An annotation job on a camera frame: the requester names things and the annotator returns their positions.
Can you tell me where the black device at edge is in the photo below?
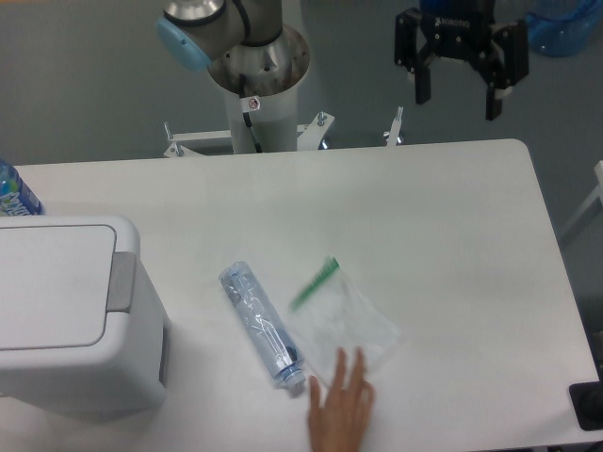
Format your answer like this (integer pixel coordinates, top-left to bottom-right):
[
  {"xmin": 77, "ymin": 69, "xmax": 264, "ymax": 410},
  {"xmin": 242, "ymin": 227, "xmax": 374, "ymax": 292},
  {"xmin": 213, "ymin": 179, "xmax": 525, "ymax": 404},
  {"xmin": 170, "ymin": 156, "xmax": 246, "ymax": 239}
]
[{"xmin": 569, "ymin": 381, "xmax": 602, "ymax": 431}]

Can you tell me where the blue label water bottle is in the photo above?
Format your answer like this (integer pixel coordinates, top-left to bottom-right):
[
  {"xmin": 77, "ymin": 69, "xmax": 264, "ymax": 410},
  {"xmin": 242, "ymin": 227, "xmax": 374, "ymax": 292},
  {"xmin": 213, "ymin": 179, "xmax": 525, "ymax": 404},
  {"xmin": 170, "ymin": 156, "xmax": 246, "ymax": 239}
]
[{"xmin": 1, "ymin": 160, "xmax": 45, "ymax": 217}]

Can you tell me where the bare human hand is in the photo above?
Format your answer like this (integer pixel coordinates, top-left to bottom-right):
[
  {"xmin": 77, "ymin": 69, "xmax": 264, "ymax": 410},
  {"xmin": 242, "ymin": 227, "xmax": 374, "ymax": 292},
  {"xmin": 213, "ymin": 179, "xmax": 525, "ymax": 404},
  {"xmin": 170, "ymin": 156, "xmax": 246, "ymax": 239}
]
[{"xmin": 307, "ymin": 348, "xmax": 376, "ymax": 451}]

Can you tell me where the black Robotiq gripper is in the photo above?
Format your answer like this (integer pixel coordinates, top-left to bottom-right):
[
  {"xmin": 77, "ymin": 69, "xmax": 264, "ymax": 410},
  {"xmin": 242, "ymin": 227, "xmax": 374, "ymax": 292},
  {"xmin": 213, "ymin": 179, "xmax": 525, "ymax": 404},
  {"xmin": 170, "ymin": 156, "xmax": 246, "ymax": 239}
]
[{"xmin": 394, "ymin": 1, "xmax": 530, "ymax": 121}]

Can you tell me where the white frame at right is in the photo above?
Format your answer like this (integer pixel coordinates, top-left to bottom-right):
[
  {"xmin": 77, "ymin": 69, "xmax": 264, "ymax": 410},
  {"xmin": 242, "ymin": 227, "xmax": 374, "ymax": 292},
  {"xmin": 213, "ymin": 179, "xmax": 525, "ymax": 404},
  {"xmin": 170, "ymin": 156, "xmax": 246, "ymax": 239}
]
[{"xmin": 559, "ymin": 161, "xmax": 602, "ymax": 248}]

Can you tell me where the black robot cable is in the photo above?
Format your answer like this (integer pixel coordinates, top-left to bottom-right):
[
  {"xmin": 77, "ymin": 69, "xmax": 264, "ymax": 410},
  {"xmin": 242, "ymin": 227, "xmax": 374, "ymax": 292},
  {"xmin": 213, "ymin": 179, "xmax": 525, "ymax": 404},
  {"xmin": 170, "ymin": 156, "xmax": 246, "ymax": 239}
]
[{"xmin": 237, "ymin": 73, "xmax": 263, "ymax": 154}]

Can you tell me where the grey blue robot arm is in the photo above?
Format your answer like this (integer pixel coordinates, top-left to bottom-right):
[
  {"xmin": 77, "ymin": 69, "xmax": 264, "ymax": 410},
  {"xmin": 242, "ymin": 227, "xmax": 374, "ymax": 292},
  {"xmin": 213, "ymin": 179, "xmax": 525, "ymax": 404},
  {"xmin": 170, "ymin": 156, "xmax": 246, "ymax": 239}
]
[{"xmin": 155, "ymin": 1, "xmax": 529, "ymax": 121}]

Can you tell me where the large blue water jug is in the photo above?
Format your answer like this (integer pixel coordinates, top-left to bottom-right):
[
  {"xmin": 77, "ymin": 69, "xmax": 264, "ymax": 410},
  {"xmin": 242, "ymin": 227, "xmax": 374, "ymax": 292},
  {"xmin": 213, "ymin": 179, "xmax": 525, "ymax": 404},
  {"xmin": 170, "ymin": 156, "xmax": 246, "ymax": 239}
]
[{"xmin": 524, "ymin": 1, "xmax": 602, "ymax": 57}]

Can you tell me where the clear empty plastic bottle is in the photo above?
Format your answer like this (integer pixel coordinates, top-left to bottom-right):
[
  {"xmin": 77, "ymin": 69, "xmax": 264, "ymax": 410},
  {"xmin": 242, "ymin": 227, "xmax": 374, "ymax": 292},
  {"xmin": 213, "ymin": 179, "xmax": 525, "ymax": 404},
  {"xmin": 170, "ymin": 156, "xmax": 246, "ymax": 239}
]
[{"xmin": 219, "ymin": 261, "xmax": 306, "ymax": 397}]

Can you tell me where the clear green zip bag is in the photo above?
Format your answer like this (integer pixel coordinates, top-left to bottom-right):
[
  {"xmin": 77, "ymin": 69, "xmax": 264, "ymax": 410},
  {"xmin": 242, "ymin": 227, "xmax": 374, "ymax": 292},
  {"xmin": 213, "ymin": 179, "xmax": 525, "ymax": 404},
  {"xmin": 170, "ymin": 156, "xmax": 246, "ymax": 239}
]
[{"xmin": 287, "ymin": 256, "xmax": 401, "ymax": 384}]

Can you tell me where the white trash can lid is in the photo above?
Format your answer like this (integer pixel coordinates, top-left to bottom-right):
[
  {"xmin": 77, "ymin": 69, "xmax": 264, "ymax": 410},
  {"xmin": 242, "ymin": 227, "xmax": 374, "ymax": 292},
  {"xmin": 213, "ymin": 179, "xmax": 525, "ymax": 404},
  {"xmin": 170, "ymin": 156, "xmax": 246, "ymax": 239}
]
[{"xmin": 1, "ymin": 218, "xmax": 139, "ymax": 351}]

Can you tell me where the white plastic trash can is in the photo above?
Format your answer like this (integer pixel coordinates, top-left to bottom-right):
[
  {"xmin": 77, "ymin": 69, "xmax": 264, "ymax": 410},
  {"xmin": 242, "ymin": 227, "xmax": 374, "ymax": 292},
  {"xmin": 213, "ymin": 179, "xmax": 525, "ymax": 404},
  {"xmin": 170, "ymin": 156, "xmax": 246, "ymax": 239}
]
[{"xmin": 1, "ymin": 216, "xmax": 171, "ymax": 413}]

